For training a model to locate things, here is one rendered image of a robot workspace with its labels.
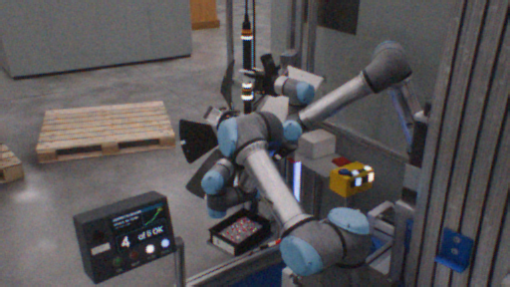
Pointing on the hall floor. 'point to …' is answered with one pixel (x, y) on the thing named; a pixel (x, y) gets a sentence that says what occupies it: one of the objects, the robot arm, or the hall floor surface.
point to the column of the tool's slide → (296, 29)
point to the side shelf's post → (317, 197)
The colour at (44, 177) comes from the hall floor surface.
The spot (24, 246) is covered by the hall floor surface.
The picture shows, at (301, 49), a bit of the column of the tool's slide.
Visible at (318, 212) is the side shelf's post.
